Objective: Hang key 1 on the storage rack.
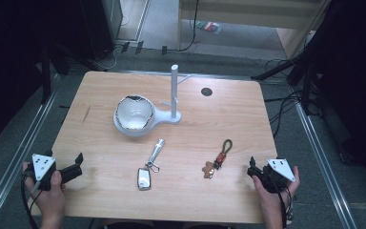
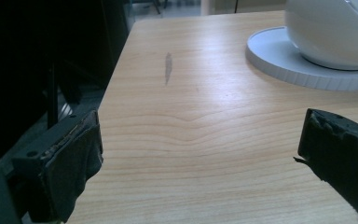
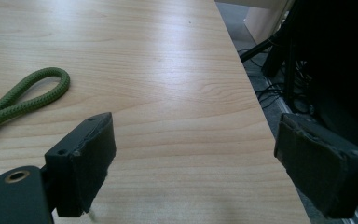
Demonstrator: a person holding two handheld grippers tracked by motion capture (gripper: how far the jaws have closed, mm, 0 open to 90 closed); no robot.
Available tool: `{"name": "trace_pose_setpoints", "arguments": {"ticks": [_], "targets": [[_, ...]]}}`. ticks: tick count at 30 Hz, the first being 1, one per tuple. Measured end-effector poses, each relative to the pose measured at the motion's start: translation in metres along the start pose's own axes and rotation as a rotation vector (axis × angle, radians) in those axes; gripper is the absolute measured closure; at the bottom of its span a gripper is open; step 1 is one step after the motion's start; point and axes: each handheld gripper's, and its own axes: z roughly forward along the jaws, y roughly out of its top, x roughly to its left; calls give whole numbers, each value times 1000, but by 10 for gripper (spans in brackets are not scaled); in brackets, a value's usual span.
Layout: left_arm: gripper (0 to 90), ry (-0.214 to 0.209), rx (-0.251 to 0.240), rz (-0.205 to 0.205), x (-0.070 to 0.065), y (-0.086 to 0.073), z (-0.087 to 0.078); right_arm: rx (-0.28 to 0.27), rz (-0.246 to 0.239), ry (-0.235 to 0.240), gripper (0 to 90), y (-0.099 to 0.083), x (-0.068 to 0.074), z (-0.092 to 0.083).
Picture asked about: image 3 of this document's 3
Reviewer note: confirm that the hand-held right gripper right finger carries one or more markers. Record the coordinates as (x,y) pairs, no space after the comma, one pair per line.
(320,168)

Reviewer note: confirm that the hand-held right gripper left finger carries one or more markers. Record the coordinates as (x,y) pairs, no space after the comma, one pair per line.
(80,165)

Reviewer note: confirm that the black metal stand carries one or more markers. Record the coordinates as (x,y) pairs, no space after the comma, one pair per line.
(279,49)

